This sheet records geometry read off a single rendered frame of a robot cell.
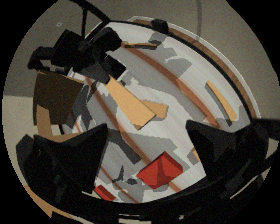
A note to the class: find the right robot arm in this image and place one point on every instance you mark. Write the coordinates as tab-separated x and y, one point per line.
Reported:
107	39

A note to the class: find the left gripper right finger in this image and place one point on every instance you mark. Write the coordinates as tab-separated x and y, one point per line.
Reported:
214	147

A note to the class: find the brown wooden board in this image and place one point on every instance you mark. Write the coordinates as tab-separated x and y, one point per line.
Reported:
62	138
59	91

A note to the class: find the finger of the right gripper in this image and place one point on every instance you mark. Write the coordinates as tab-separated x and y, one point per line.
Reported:
109	62
89	65

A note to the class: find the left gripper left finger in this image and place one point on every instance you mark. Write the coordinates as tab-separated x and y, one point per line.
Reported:
79	156

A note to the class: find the red rectangular block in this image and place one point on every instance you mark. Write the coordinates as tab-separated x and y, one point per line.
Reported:
160	171
104	193

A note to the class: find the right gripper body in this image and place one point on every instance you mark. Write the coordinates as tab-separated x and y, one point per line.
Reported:
67	47

